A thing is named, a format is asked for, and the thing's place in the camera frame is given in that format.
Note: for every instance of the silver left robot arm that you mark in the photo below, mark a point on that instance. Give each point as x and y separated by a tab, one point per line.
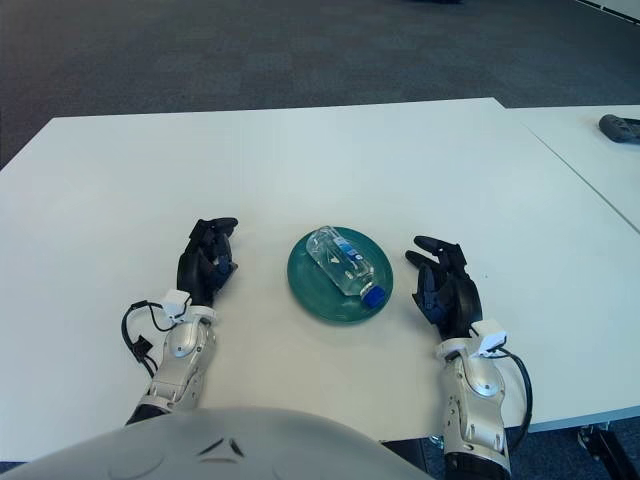
180	360

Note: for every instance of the grey handheld controller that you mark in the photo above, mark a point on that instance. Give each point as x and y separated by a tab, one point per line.
620	127

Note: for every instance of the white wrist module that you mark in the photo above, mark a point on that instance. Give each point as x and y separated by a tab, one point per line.
490	336
177	302

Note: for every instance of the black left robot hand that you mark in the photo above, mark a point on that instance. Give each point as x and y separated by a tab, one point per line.
200	275

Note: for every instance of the grey robot torso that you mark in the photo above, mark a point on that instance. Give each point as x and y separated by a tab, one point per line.
300	450

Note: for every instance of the green round plate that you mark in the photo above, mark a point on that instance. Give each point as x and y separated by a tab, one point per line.
320	300

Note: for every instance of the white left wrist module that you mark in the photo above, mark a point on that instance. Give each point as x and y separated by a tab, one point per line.
177	302

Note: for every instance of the black table foot with caster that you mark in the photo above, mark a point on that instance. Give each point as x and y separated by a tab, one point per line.
610	450

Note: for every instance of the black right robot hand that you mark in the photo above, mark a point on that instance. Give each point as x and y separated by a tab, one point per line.
455	300

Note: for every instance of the clear bottle with blue cap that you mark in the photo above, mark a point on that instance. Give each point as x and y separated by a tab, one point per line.
345	265

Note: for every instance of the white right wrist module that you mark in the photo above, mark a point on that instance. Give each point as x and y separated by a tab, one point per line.
490	336

